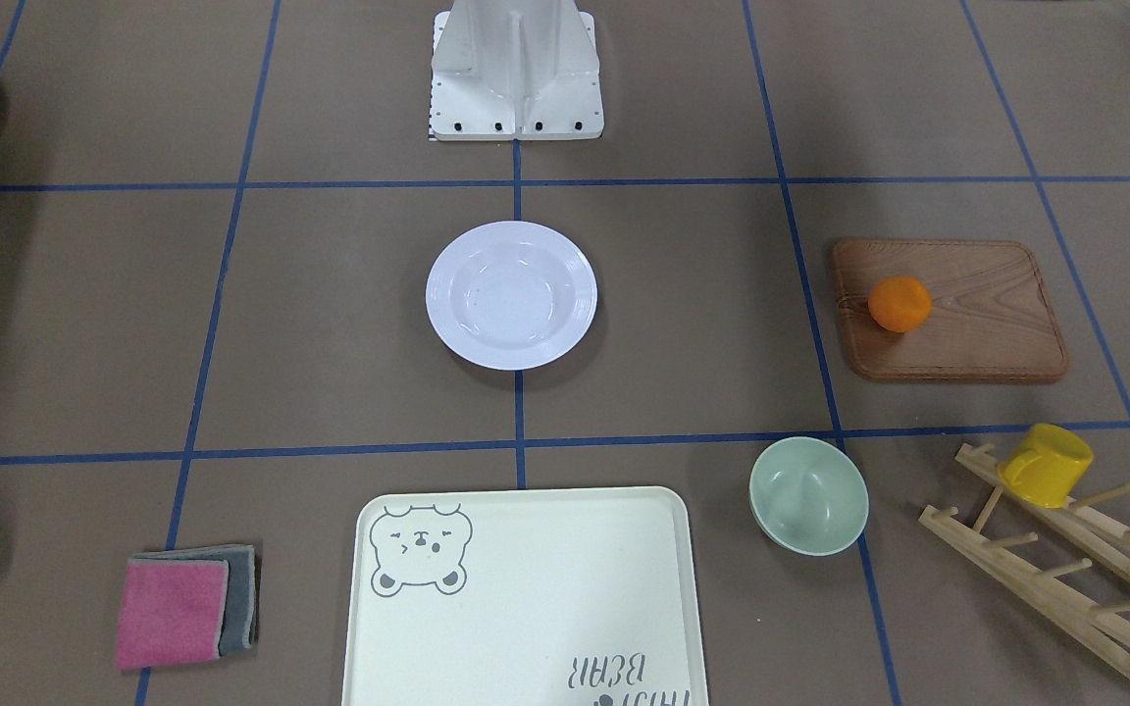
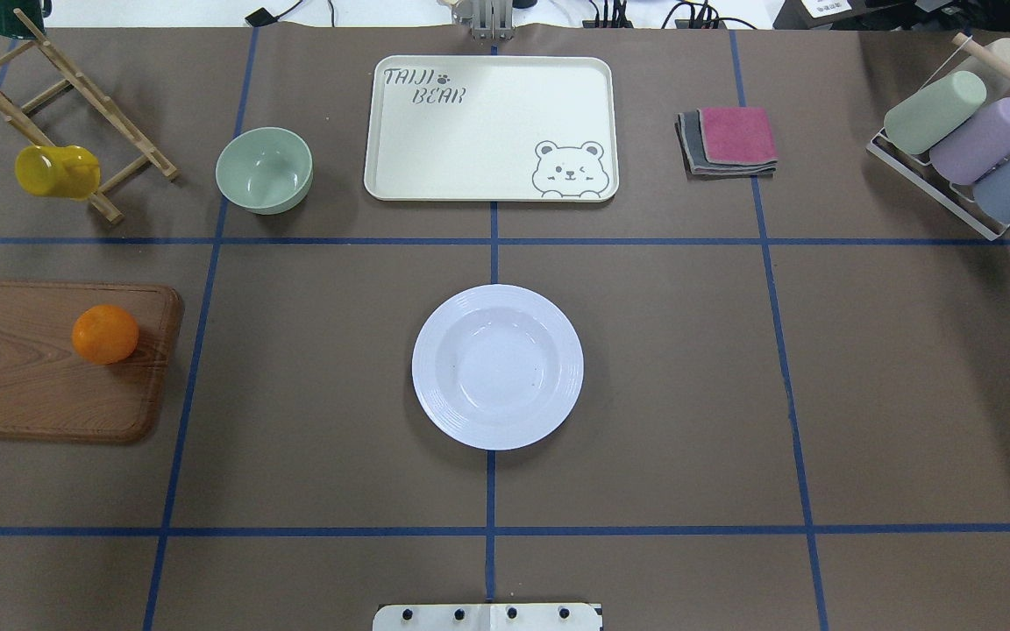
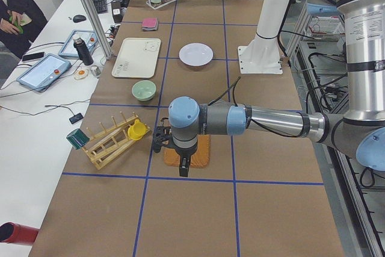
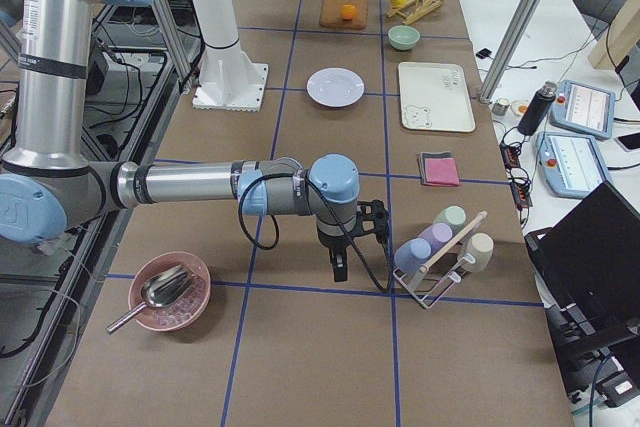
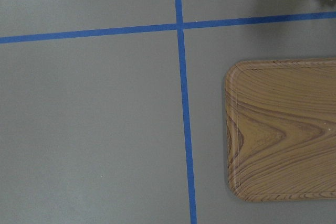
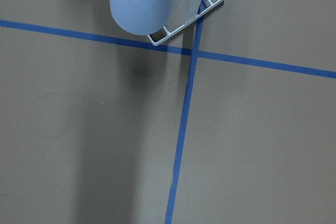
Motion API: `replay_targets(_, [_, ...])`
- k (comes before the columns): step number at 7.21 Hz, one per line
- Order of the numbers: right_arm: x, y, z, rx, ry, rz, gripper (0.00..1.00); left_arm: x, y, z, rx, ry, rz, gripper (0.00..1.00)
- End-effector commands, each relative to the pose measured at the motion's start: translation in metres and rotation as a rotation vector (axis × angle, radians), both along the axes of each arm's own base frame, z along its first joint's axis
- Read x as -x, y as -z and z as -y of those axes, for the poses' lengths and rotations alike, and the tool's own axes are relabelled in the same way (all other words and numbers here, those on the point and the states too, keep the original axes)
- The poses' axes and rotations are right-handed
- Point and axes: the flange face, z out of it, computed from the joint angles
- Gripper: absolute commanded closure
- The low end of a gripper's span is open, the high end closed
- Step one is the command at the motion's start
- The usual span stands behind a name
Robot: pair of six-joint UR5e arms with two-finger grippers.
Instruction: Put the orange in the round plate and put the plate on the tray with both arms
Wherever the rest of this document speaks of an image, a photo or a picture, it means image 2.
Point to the wooden drying rack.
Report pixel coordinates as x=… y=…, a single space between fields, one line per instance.
x=73 y=78

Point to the green ceramic bowl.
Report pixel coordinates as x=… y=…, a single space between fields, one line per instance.
x=266 y=171

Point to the yellow mug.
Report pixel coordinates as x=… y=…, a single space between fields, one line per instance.
x=58 y=171

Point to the dark green mug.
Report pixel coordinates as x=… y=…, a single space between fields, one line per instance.
x=20 y=19

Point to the orange fruit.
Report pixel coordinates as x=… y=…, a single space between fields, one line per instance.
x=105 y=334

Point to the pink cloth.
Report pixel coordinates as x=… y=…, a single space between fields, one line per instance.
x=737 y=136

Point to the purple cup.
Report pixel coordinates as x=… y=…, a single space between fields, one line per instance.
x=976 y=147

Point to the green cup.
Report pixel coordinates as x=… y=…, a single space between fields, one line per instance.
x=933 y=112

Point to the grey cloth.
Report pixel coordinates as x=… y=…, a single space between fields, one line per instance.
x=690 y=138

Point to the white wire cup rack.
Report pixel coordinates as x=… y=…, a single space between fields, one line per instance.
x=957 y=199

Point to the wooden rack dowel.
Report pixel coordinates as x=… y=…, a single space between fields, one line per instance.
x=1009 y=64

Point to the cream bear tray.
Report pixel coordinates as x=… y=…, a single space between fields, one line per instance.
x=492 y=128

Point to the wooden cutting board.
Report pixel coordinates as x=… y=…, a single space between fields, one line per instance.
x=48 y=392

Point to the white round plate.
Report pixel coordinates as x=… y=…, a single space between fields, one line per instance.
x=497 y=367

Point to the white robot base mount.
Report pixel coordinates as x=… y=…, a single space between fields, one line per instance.
x=490 y=616

